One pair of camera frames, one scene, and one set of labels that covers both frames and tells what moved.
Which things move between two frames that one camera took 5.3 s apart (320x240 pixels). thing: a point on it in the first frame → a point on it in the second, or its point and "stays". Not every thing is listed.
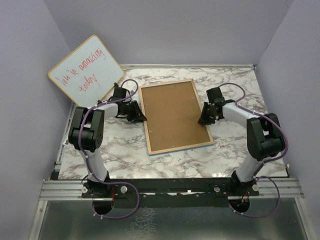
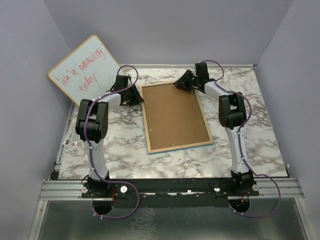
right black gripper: x=204 y=119 → x=183 y=80
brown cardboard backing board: x=172 y=113 stays
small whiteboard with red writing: x=88 y=74 stays
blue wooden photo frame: x=172 y=111 stays
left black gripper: x=137 y=116 → x=137 y=98
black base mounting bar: x=168 y=192 stays
